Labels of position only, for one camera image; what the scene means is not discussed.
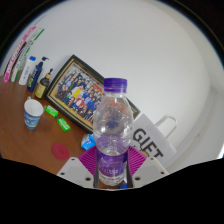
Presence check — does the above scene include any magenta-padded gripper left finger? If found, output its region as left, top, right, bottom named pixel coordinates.
left=56, top=146, right=100, bottom=190

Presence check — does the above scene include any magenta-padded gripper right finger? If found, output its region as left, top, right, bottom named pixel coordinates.
left=124, top=146, right=170, bottom=190

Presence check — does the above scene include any clear purple-capped water bottle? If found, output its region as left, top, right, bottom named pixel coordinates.
left=92, top=77, right=135, bottom=187

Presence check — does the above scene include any white paper gift bag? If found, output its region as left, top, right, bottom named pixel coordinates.
left=128, top=113, right=178, bottom=168

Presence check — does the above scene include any flat round red coaster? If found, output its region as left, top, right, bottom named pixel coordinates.
left=51, top=142, right=71, bottom=161

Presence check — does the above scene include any blue tissue pack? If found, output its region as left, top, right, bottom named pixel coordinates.
left=80, top=133, right=98, bottom=151

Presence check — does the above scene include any small green pack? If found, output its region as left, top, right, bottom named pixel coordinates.
left=44, top=105, right=59, bottom=118
left=56, top=117, right=72, bottom=132

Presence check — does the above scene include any blue patterned mug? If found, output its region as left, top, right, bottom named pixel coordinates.
left=23, top=96, right=45, bottom=131

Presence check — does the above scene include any framed group photo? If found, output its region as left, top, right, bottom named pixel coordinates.
left=44, top=54, right=141, bottom=134

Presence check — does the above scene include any amber pump bottle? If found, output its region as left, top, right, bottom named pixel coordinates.
left=34, top=68, right=54, bottom=100

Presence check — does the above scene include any dark blue pump bottle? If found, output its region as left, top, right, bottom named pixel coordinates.
left=26, top=56, right=50, bottom=93

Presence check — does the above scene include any white blue-capped lotion bottle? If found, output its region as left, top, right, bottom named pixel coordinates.
left=18, top=55, right=37, bottom=86

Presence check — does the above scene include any white printed tall box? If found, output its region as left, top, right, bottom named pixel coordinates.
left=10, top=27, right=45, bottom=83

